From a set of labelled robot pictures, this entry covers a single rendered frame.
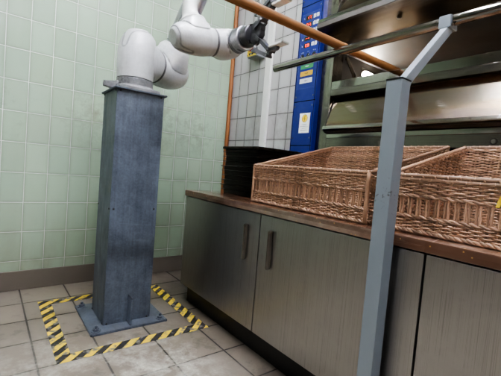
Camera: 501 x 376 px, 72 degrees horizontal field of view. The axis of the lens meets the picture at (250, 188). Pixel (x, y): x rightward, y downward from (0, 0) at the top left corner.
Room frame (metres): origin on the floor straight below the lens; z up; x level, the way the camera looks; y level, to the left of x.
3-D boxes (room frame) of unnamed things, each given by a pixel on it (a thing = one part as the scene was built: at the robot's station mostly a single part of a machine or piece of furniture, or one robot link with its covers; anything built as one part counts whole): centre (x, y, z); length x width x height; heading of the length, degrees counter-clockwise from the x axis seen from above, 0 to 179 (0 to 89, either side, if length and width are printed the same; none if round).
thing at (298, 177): (1.32, -0.36, 0.72); 0.56 x 0.49 x 0.28; 37
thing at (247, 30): (1.25, 0.03, 1.19); 0.09 x 0.07 x 0.08; 38
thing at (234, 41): (1.31, 0.08, 1.19); 0.09 x 0.06 x 0.09; 128
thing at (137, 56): (1.54, 0.54, 1.17); 0.18 x 0.16 x 0.22; 155
